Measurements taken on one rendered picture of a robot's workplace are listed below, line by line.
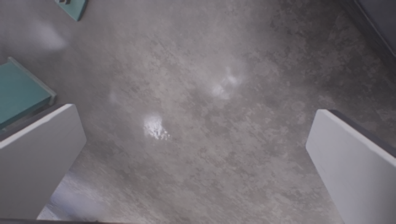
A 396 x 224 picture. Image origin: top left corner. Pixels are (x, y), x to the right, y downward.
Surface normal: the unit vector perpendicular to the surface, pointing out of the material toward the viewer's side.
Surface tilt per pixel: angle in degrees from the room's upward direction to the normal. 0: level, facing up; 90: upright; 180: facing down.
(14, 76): 90
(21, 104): 90
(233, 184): 0
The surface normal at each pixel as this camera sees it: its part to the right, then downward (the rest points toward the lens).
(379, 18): -0.66, 0.74
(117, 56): -0.29, 0.53
